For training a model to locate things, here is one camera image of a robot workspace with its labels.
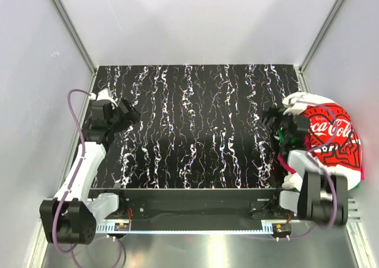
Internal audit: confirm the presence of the left small circuit board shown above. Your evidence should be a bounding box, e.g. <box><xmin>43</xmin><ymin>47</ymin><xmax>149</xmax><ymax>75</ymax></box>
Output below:
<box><xmin>114</xmin><ymin>222</ymin><xmax>130</xmax><ymax>231</ymax></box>

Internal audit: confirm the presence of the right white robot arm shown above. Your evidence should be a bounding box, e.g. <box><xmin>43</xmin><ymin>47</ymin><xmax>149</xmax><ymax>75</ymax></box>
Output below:
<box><xmin>262</xmin><ymin>104</ymin><xmax>361</xmax><ymax>227</ymax></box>

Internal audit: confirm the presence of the white Coca-Cola t-shirt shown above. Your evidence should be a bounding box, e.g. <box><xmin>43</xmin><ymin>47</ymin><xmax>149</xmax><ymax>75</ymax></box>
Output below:
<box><xmin>282</xmin><ymin>92</ymin><xmax>364</xmax><ymax>190</ymax></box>

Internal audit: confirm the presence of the corner aluminium post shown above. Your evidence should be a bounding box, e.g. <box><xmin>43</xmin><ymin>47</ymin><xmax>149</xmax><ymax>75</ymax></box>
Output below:
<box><xmin>298</xmin><ymin>0</ymin><xmax>356</xmax><ymax>73</ymax></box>
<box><xmin>51</xmin><ymin>0</ymin><xmax>97</xmax><ymax>75</ymax></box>

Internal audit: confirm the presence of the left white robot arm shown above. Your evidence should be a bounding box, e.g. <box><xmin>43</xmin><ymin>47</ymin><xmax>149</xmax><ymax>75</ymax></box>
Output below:
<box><xmin>39</xmin><ymin>89</ymin><xmax>140</xmax><ymax>253</ymax></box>

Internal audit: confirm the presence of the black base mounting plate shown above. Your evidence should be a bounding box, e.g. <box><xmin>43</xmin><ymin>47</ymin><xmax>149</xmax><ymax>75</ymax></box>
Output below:
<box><xmin>89</xmin><ymin>189</ymin><xmax>297</xmax><ymax>235</ymax></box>

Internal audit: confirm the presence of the left corner aluminium post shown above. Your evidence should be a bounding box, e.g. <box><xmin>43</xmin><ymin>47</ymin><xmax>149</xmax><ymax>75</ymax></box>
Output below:
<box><xmin>51</xmin><ymin>0</ymin><xmax>97</xmax><ymax>75</ymax></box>

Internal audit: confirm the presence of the right corner aluminium post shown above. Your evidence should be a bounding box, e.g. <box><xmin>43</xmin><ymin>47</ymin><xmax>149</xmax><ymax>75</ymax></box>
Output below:
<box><xmin>298</xmin><ymin>0</ymin><xmax>356</xmax><ymax>73</ymax></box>

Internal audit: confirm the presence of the right small circuit board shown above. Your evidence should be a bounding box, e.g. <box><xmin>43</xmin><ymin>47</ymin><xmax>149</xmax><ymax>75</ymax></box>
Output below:
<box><xmin>275</xmin><ymin>224</ymin><xmax>292</xmax><ymax>233</ymax></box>

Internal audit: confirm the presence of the aluminium rail frame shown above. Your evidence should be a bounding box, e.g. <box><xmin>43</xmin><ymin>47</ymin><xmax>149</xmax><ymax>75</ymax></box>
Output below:
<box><xmin>38</xmin><ymin>198</ymin><xmax>364</xmax><ymax>236</ymax></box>

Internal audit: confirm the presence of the magenta t-shirt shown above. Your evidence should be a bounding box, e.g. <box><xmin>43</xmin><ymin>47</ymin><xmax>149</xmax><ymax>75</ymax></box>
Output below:
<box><xmin>278</xmin><ymin>153</ymin><xmax>296</xmax><ymax>174</ymax></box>

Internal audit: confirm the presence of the small circuit board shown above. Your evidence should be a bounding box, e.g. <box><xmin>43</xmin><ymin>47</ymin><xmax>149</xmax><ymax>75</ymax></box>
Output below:
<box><xmin>275</xmin><ymin>224</ymin><xmax>292</xmax><ymax>233</ymax></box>
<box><xmin>114</xmin><ymin>222</ymin><xmax>130</xmax><ymax>231</ymax></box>

